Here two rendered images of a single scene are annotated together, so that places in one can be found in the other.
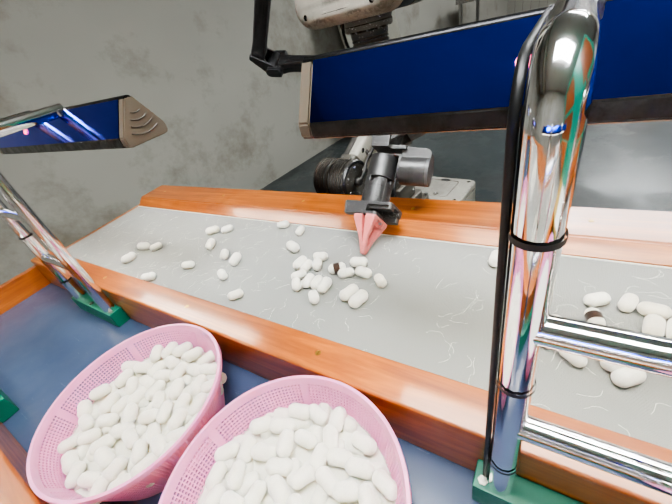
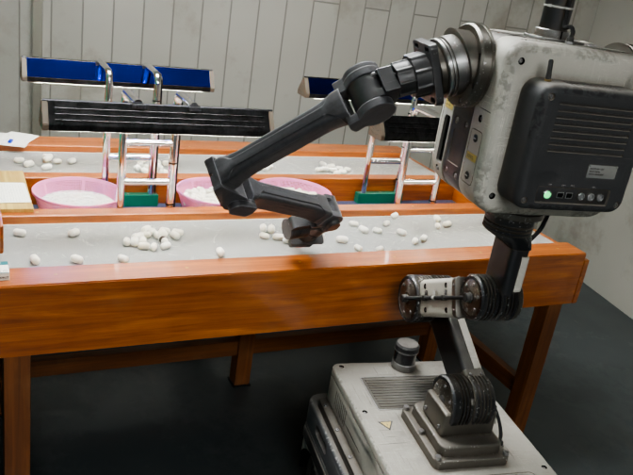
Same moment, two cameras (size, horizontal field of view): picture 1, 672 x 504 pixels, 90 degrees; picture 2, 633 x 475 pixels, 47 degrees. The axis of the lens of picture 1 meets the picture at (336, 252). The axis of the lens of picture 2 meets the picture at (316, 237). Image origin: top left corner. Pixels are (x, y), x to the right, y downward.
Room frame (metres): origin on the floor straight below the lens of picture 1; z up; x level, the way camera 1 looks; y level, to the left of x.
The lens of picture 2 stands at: (1.37, -1.86, 1.56)
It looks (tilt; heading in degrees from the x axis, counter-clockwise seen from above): 21 degrees down; 113
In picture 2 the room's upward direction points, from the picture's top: 9 degrees clockwise
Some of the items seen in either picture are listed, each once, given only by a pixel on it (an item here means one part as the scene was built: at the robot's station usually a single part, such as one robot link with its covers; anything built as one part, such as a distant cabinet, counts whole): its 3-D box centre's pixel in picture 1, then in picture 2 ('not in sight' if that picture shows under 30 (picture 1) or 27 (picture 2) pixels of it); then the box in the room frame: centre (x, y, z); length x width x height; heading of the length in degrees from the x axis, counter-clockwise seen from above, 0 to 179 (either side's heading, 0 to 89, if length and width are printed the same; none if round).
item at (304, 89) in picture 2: not in sight; (374, 90); (0.37, 0.84, 1.08); 0.62 x 0.08 x 0.07; 51
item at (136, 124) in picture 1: (59, 128); (458, 129); (0.81, 0.49, 1.08); 0.62 x 0.08 x 0.07; 51
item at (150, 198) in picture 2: not in sight; (125, 133); (-0.17, 0.04, 0.90); 0.20 x 0.19 x 0.45; 51
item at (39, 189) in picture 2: not in sight; (77, 204); (-0.12, -0.22, 0.72); 0.27 x 0.27 x 0.10
